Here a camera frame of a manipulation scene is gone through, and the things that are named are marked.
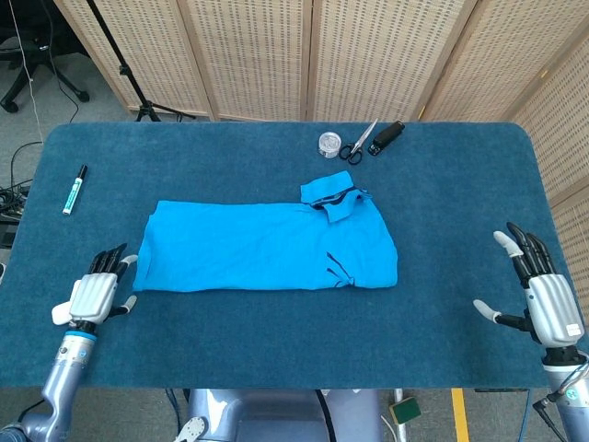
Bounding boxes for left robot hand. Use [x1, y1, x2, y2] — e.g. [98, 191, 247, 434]
[68, 242, 139, 331]

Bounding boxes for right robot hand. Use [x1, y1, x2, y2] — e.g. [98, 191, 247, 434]
[472, 222, 586, 358]

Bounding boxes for blue printed T-shirt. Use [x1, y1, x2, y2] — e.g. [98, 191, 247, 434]
[132, 169, 399, 295]

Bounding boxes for grey floor box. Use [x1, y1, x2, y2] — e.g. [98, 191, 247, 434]
[0, 222, 20, 250]

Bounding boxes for green white marker pen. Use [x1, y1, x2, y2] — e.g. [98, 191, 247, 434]
[62, 164, 89, 216]

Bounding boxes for blue table mat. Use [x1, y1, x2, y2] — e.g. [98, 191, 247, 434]
[0, 121, 584, 390]

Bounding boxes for green yellow sponge block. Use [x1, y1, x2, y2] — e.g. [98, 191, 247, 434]
[388, 397, 422, 425]

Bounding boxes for silver metal table leg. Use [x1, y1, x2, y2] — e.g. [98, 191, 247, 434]
[393, 389, 409, 442]

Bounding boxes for blue grey robot torso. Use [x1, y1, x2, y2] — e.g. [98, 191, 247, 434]
[186, 389, 383, 442]

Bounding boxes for black tripod stand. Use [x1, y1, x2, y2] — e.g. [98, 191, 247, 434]
[85, 0, 197, 123]

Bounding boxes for black stapler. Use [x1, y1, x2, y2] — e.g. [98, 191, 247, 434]
[367, 120, 406, 157]

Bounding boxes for black office chair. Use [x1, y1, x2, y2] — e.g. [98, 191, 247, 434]
[0, 0, 91, 114]

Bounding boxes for clear plastic jar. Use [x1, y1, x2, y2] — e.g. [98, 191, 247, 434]
[318, 131, 342, 160]

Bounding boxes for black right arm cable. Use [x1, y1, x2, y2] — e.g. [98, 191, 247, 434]
[532, 363, 589, 442]

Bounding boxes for black floor cable bundle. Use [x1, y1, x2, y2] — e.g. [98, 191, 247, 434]
[0, 141, 45, 222]

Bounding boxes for thin blue cable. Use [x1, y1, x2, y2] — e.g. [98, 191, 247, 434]
[165, 389, 185, 418]

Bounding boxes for grey metal bracket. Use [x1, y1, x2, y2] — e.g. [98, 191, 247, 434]
[173, 415, 209, 442]

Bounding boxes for white hanging cord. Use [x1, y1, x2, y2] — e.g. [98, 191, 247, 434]
[9, 0, 45, 144]

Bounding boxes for black torso cable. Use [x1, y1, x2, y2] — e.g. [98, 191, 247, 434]
[315, 389, 335, 442]

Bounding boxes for black handled scissors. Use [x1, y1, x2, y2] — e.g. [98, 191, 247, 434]
[339, 118, 379, 166]

